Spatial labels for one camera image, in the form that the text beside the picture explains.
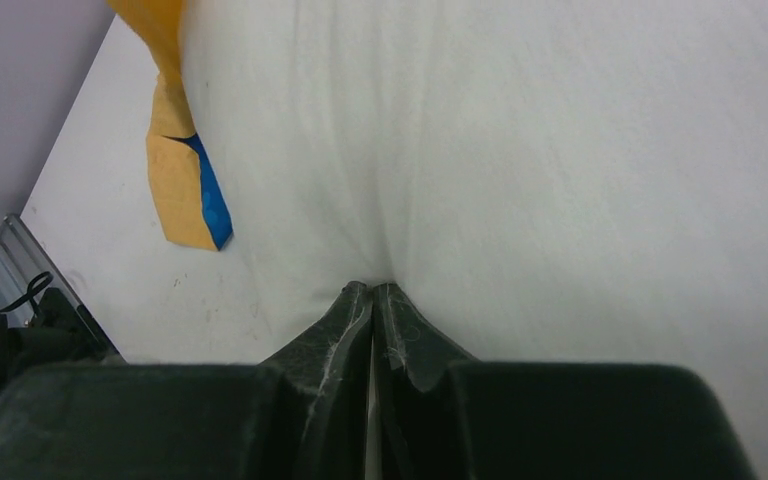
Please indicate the white pillow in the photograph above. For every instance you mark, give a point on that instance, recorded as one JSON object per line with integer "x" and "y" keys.
{"x": 546, "y": 180}

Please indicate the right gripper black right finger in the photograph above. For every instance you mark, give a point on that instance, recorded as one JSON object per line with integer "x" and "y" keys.
{"x": 445, "y": 414}

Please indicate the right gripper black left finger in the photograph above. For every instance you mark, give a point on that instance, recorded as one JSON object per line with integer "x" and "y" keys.
{"x": 300, "y": 414}

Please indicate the yellow and blue pillowcase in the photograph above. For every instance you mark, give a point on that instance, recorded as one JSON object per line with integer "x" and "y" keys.
{"x": 184, "y": 188}

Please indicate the aluminium frame rail front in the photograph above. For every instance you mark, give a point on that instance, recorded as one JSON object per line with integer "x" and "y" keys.
{"x": 20, "y": 265}

